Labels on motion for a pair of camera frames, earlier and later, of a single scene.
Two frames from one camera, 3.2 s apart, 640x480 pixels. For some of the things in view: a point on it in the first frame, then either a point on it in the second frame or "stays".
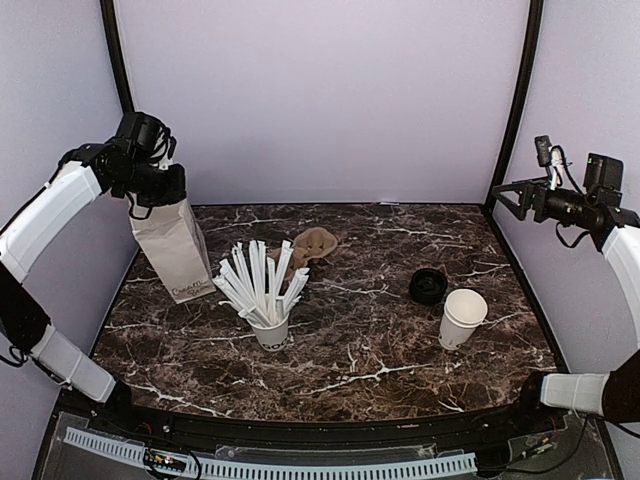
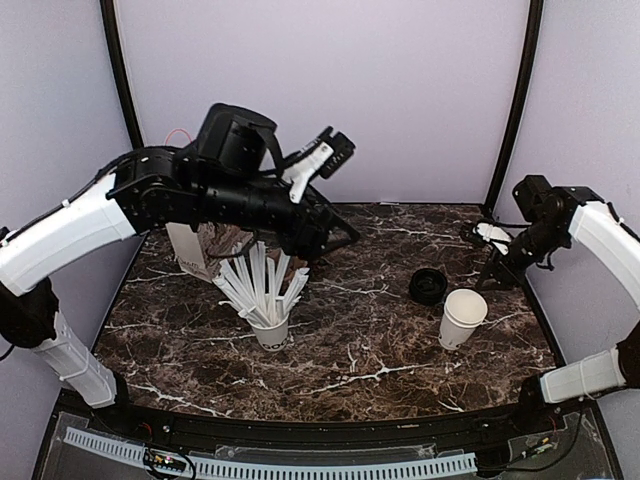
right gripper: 527,188 -> 491,269
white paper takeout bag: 170,243 -> 200,252
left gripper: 174,193 -> 310,242
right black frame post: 535,11 stays
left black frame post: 116,55 stays
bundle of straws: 262,289 stays
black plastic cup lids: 427,286 stays
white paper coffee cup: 464,311 stays
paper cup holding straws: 273,338 stays
